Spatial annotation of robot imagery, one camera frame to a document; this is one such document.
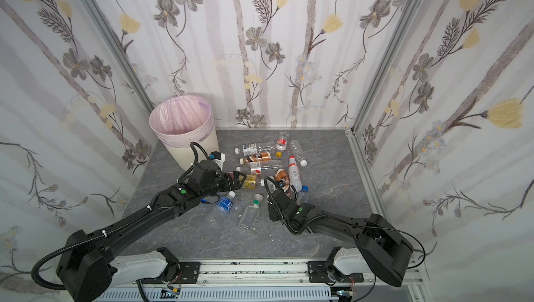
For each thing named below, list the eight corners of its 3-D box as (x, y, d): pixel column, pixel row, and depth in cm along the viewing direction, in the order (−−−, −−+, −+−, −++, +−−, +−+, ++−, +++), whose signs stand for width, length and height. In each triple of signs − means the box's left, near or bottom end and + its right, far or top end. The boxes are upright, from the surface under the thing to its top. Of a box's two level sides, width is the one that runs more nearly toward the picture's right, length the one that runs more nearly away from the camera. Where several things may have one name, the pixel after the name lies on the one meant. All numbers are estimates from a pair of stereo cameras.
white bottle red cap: (291, 193, 96) (292, 188, 93) (284, 160, 108) (285, 155, 105) (302, 192, 97) (303, 187, 93) (294, 159, 109) (295, 154, 105)
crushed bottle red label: (275, 150, 111) (275, 145, 108) (278, 134, 119) (279, 129, 116) (285, 152, 111) (286, 147, 108) (288, 136, 119) (289, 130, 115)
